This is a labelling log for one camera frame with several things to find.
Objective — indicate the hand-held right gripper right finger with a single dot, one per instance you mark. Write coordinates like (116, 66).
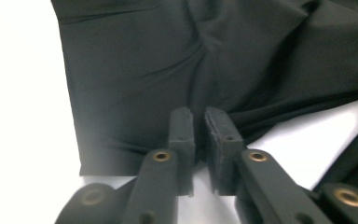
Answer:
(222, 140)

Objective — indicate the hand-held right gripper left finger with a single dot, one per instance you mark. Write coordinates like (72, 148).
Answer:
(183, 133)

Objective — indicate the black pants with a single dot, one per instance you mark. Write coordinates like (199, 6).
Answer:
(136, 77)

